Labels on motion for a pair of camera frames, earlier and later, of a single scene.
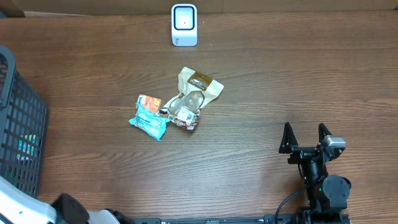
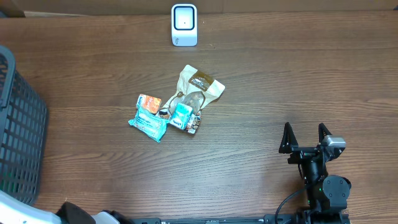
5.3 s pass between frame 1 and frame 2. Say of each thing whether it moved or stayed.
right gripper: stayed
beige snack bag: stayed
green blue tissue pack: moved
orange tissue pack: stayed
